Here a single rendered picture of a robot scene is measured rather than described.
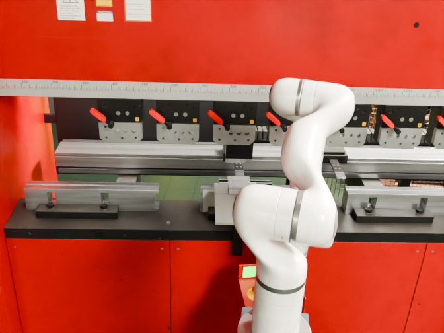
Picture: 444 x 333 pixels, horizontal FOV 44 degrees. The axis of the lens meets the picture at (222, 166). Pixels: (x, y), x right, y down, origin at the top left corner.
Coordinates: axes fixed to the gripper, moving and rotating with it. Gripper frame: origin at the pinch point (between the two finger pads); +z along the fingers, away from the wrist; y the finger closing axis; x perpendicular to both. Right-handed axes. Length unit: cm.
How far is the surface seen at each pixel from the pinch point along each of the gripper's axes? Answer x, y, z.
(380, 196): 43, -32, -12
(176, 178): -22, -211, 100
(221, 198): -19.4, -30.0, -16.3
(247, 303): -14.2, 2.7, 3.0
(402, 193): 52, -32, -13
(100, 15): -58, -48, -77
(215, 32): -22, -44, -73
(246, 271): -12.5, -9.7, 0.8
